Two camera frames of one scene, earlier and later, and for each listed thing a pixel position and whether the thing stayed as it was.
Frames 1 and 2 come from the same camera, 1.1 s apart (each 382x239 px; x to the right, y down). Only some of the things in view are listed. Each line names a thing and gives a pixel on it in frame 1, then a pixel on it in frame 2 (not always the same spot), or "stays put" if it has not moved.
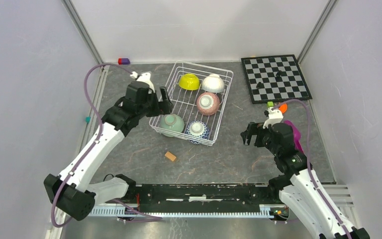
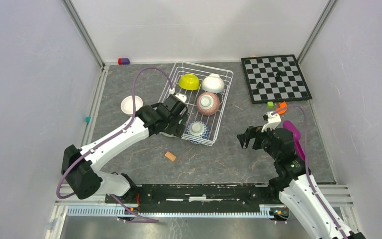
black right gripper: [253, 129] stays put
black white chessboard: [274, 78] stays put
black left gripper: [165, 107] to [179, 128]
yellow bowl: [189, 81] stays put
